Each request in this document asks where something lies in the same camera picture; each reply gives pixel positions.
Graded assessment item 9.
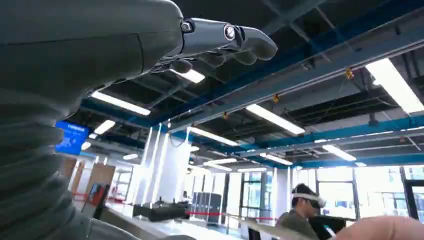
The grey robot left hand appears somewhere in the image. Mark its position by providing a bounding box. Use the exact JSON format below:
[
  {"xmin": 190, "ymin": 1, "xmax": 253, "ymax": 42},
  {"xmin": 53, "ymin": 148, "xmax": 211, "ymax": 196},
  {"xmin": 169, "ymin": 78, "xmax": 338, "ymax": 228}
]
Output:
[{"xmin": 0, "ymin": 0, "xmax": 424, "ymax": 240}]

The blue hanging sign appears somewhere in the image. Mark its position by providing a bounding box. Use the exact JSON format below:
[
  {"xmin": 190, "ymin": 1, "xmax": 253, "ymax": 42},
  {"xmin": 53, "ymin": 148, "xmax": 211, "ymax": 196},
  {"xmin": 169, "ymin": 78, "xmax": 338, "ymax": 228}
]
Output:
[{"xmin": 55, "ymin": 120, "xmax": 90, "ymax": 156}]

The brown wooden panel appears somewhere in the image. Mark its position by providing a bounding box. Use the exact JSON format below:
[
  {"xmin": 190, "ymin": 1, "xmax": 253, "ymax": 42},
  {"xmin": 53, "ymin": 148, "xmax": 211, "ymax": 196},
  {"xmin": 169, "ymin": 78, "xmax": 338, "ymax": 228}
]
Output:
[{"xmin": 85, "ymin": 163, "xmax": 116, "ymax": 196}]

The ribbed grey left arm sleeve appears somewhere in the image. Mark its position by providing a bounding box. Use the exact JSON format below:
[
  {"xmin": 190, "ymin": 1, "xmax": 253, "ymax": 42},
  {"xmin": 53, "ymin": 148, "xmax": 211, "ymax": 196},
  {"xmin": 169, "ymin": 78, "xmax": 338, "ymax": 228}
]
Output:
[{"xmin": 0, "ymin": 87, "xmax": 92, "ymax": 240}]

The red and black kiosk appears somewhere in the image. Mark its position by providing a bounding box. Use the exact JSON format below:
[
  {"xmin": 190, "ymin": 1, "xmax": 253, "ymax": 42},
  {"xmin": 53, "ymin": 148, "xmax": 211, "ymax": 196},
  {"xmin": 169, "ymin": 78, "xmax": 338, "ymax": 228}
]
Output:
[{"xmin": 86, "ymin": 183, "xmax": 110, "ymax": 220}]

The wide white column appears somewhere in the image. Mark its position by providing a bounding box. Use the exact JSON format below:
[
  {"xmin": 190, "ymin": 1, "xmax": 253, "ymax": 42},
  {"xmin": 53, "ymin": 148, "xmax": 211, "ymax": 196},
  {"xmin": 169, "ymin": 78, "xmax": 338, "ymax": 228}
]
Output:
[{"xmin": 127, "ymin": 124, "xmax": 192, "ymax": 207}]

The black machine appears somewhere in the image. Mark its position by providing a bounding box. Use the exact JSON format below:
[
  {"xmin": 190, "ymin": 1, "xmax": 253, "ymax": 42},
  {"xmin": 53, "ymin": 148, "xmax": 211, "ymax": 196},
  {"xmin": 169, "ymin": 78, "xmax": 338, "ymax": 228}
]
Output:
[{"xmin": 133, "ymin": 198, "xmax": 190, "ymax": 222}]

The grey cabinet row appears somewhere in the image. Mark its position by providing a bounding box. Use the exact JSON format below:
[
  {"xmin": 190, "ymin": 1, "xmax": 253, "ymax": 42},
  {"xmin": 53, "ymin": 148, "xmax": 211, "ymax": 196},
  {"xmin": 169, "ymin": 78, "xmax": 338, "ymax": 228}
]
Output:
[{"xmin": 191, "ymin": 192, "xmax": 222, "ymax": 223}]

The red barrier tape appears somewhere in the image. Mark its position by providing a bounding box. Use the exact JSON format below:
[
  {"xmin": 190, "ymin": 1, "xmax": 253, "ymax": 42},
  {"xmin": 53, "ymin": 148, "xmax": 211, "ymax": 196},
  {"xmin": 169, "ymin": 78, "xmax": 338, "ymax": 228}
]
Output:
[{"xmin": 185, "ymin": 210, "xmax": 277, "ymax": 222}]

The narrow white column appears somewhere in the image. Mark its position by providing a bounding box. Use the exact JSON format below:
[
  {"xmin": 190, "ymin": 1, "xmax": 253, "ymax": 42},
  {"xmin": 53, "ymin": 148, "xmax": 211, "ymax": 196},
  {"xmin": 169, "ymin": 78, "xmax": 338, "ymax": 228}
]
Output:
[{"xmin": 272, "ymin": 167, "xmax": 292, "ymax": 220}]

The white VR headset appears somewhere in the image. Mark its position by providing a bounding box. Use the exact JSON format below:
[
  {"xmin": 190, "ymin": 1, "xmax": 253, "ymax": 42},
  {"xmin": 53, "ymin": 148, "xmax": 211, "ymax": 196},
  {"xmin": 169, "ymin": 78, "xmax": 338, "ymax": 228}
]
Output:
[{"xmin": 291, "ymin": 192, "xmax": 327, "ymax": 210}]

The person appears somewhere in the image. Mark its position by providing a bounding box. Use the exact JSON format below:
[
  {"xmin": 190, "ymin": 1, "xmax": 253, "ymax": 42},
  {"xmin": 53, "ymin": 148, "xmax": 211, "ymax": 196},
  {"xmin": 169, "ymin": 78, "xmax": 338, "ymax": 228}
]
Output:
[{"xmin": 274, "ymin": 183, "xmax": 332, "ymax": 240}]

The black monitor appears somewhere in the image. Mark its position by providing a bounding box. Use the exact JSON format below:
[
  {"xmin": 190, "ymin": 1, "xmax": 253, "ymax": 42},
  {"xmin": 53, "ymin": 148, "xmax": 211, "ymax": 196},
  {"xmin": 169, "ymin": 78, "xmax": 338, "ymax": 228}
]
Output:
[{"xmin": 309, "ymin": 215, "xmax": 347, "ymax": 240}]

